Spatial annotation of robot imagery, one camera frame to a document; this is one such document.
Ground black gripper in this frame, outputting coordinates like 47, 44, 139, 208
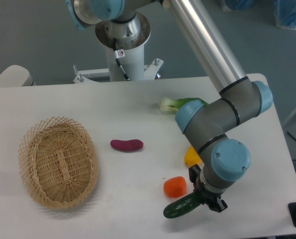
188, 165, 228, 213

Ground dark green cucumber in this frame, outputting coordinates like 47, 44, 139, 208
163, 192, 205, 219

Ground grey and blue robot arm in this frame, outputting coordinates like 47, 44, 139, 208
66, 0, 273, 219

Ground woven wicker basket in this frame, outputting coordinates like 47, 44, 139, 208
18, 117, 99, 210

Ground orange carrot chunk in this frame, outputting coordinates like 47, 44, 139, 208
163, 176, 187, 198

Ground yellow mango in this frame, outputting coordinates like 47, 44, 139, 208
184, 146, 203, 167

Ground purple sweet potato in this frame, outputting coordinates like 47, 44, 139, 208
110, 139, 144, 152

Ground green bok choy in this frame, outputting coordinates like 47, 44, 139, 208
159, 97, 209, 114

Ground blue plastic bag left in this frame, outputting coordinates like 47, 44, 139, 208
221, 0, 254, 11

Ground blue plastic bag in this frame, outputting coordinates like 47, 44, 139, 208
221, 0, 254, 11
273, 0, 296, 30

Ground blue plastic bag right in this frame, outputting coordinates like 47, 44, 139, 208
273, 0, 296, 30

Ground white chair armrest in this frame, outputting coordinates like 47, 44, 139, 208
0, 65, 36, 88

